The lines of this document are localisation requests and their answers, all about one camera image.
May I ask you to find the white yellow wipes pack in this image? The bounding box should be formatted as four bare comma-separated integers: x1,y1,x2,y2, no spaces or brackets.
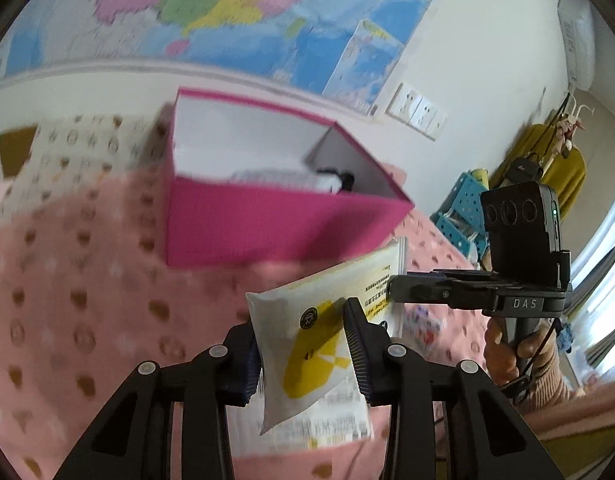
246,237,407,432

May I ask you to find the right hand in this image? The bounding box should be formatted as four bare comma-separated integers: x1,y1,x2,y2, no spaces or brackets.
484,318,555,386

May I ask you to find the blue perforated stool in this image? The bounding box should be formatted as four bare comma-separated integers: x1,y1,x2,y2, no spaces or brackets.
431,172,489,263

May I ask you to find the yellow garment on rack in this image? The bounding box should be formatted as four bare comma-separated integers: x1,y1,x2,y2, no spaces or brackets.
489,124,587,219

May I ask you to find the white printed packet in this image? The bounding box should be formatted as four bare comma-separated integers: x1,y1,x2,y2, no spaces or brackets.
226,377,373,458

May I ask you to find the pink patterned bed sheet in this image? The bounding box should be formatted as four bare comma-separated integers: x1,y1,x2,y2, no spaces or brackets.
0,159,489,480

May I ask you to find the pink cardboard box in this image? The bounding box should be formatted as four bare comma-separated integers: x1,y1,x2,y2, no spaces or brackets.
163,88,414,268

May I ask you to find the white air conditioner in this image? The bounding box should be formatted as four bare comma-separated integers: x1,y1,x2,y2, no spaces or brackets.
557,0,596,91

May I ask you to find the white patterned pillow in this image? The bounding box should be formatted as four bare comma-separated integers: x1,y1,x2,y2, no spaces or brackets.
0,115,169,224

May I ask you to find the brown cushion corner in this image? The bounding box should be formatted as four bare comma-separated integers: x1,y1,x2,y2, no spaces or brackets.
0,124,38,178

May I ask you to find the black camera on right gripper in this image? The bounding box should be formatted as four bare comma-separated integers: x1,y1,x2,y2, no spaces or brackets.
480,181,571,290

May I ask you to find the white wall socket panel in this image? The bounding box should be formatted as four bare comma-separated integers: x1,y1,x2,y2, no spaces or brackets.
385,82,421,125

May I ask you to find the colourful wall map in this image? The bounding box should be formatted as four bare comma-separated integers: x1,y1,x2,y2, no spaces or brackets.
0,0,432,113

